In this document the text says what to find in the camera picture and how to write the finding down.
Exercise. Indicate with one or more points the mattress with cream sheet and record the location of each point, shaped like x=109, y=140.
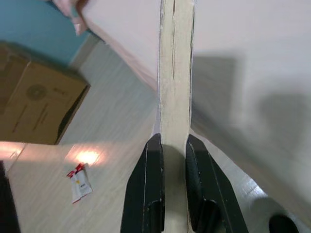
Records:
x=243, y=31

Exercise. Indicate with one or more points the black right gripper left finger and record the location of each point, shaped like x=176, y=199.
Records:
x=143, y=194

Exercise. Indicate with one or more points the white paperback book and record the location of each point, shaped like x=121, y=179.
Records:
x=175, y=72

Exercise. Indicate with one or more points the pink patterned pillow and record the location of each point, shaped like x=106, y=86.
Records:
x=70, y=9

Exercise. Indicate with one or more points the red and white plastic package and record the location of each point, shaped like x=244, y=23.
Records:
x=81, y=185

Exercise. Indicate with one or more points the brown cardboard box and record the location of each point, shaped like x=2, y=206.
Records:
x=41, y=102

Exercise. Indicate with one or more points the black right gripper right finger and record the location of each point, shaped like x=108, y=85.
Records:
x=211, y=194

